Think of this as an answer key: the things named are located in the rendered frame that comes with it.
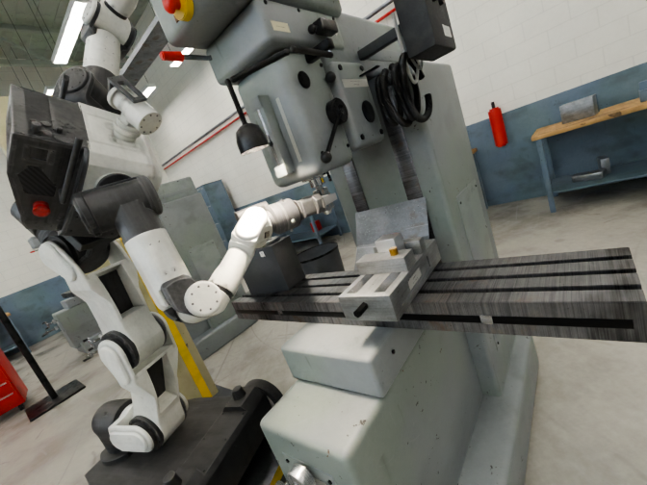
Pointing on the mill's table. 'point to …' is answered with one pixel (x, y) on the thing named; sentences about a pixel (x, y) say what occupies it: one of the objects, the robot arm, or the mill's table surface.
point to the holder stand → (273, 268)
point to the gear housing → (264, 37)
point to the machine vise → (391, 286)
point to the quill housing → (298, 115)
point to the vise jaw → (382, 262)
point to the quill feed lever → (337, 114)
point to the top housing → (221, 18)
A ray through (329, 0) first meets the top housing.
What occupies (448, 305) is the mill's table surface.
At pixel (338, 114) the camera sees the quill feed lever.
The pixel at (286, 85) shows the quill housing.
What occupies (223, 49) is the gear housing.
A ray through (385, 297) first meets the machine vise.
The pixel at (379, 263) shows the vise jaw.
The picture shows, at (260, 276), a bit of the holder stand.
